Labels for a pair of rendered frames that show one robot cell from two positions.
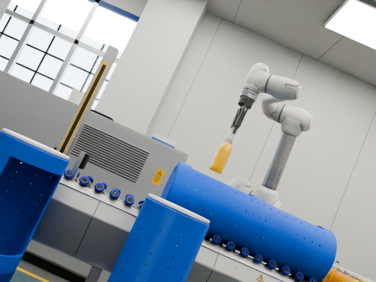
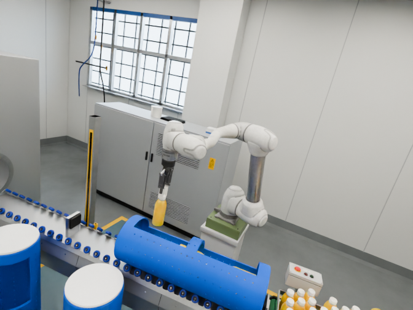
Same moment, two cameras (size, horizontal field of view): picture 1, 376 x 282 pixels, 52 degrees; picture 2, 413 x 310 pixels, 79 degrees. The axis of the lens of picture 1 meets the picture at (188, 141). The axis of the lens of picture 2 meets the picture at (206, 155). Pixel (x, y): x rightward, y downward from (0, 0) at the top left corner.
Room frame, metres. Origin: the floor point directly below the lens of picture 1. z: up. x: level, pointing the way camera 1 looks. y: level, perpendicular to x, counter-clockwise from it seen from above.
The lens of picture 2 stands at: (0.83, -0.84, 2.15)
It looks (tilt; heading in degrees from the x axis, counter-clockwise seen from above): 18 degrees down; 21
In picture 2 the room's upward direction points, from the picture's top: 11 degrees clockwise
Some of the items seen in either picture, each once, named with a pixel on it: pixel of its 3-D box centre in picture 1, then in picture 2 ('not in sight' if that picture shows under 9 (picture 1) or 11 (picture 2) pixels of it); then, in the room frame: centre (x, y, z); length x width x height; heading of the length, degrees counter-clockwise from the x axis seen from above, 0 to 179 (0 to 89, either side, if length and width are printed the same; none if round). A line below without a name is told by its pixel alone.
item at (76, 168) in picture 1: (79, 167); (74, 224); (1.89, 0.43, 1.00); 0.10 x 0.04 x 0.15; 6
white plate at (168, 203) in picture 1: (178, 208); (95, 283); (1.61, -0.08, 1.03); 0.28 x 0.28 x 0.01
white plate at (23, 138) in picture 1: (37, 144); (10, 238); (1.57, 0.54, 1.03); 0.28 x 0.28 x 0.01
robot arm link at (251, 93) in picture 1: (248, 95); (169, 154); (1.97, -0.19, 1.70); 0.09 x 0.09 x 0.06
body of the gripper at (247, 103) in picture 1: (243, 107); (167, 166); (1.96, -0.19, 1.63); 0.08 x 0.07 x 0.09; 6
